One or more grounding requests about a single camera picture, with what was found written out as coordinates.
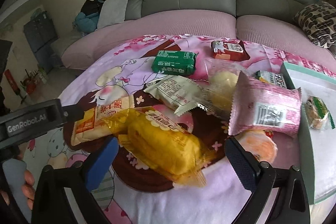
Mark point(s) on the red milk biscuit packet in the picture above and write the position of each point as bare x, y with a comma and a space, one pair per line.
230, 51

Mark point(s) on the orange jelly cup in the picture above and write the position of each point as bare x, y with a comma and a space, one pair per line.
258, 144

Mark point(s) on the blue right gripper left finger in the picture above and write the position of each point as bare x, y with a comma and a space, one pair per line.
98, 163

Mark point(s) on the pink sofa seat cover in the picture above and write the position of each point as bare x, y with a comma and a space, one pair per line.
252, 28

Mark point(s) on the yellow bread packet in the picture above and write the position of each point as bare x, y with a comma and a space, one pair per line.
161, 144

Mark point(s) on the green bordered clear biscuit packet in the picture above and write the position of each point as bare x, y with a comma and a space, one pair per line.
318, 115

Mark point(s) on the clear packet round bun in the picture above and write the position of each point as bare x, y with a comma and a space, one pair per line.
216, 98

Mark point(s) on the white tray with green rim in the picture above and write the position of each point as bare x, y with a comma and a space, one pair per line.
316, 148

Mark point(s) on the dark cabinet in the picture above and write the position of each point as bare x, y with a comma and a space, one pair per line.
40, 34

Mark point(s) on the green white cracker packet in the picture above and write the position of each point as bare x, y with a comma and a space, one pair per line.
271, 78

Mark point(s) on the teal bag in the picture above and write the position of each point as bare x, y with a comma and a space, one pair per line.
86, 23

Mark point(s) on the pink cartoon blanket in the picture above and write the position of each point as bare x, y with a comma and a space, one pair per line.
131, 193

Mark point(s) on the black beige patterned pillow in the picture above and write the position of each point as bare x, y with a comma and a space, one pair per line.
318, 23

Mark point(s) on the beige foil snack packet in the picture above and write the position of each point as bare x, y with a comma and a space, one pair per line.
176, 92

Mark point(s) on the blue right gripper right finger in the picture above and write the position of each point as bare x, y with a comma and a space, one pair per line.
243, 162

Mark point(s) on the pink barcode snack packet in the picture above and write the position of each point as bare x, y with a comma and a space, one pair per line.
262, 106

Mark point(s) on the orange beige snack packet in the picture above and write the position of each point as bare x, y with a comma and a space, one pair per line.
92, 126

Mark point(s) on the left hand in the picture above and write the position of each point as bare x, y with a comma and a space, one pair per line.
27, 188

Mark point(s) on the light grey cushion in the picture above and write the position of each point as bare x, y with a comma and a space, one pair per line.
112, 12

